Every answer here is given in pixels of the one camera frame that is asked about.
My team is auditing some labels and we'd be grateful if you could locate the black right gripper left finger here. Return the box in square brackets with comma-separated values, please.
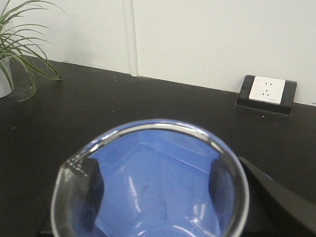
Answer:
[41, 158, 104, 235]

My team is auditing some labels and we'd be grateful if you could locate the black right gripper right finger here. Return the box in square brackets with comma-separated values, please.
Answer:
[209, 157, 316, 237]

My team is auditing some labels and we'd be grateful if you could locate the clear glass beaker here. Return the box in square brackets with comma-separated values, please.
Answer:
[50, 118, 250, 237]

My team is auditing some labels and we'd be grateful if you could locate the blue plastic tray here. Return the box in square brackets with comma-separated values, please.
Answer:
[81, 119, 274, 237]

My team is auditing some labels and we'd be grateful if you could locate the white socket in black housing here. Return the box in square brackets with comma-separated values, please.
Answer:
[237, 75, 297, 115]

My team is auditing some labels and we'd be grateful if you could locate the white plant pot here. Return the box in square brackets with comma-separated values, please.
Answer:
[0, 57, 14, 98]

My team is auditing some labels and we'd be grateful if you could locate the green spider plant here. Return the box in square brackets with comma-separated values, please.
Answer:
[0, 0, 62, 102]

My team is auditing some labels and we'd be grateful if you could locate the white wall trim strip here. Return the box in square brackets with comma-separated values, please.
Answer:
[123, 0, 139, 77]

